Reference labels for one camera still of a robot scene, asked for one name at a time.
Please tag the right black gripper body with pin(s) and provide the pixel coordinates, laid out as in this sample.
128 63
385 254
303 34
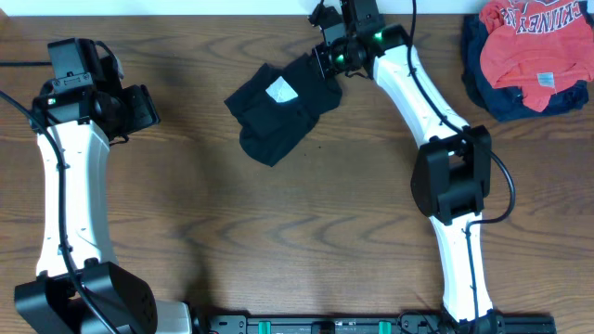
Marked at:
334 59

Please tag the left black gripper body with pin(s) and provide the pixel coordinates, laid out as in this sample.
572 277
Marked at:
136 111

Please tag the black t-shirt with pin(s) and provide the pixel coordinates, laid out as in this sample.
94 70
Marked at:
278 107

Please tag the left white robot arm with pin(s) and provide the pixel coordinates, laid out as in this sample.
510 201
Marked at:
79 286

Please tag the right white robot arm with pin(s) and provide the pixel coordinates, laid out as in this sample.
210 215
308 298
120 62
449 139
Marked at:
452 173

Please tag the navy blue garment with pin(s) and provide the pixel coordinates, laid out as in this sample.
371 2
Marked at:
506 104

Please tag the red printed t-shirt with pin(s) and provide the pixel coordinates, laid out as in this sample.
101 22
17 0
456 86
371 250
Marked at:
542 47

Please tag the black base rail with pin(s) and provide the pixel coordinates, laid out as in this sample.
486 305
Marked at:
411 322

